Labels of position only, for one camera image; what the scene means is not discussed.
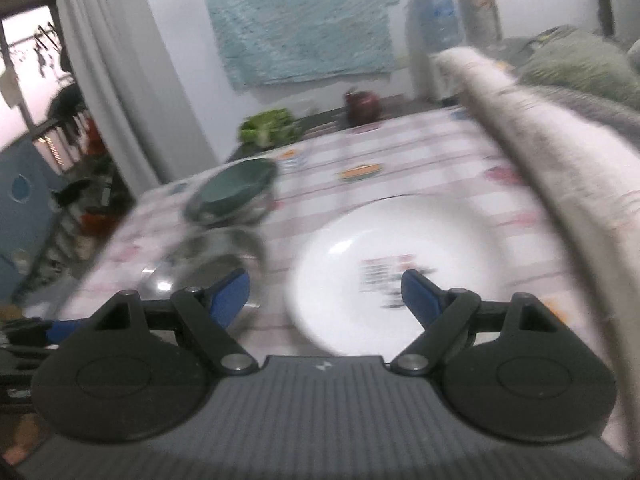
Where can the green bowl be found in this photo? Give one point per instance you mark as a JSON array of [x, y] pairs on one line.
[[235, 182]]

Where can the white plate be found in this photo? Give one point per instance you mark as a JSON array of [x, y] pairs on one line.
[[430, 255]]

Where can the stainless steel bowl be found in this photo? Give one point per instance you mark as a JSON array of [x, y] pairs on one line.
[[200, 265], [240, 207]]

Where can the green leafy vegetable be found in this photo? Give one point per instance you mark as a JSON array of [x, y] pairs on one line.
[[267, 127]]

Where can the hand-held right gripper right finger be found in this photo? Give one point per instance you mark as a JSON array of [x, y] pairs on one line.
[[420, 295]]

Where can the rolled white mat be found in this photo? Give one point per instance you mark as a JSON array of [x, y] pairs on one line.
[[481, 10]]

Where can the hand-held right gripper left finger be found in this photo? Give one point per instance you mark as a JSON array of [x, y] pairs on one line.
[[230, 295]]

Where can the white wrapped pole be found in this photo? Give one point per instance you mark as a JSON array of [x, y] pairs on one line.
[[550, 160]]

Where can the pink checked tablecloth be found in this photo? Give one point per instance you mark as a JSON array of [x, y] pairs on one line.
[[400, 160]]

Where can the green blanket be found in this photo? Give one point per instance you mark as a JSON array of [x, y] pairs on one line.
[[575, 60]]

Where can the light blue wall cloth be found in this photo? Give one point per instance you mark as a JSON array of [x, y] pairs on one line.
[[300, 20]]

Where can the white water dispenser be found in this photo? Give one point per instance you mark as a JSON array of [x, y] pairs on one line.
[[425, 75]]

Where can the blue water jug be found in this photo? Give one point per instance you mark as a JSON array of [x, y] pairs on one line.
[[437, 15]]

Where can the grey curtain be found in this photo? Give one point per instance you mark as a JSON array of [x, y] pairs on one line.
[[120, 70]]

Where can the cluttered shelf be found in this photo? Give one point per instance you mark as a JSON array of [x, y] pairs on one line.
[[75, 175]]

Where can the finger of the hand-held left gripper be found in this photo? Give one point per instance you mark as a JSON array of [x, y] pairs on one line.
[[62, 331]]

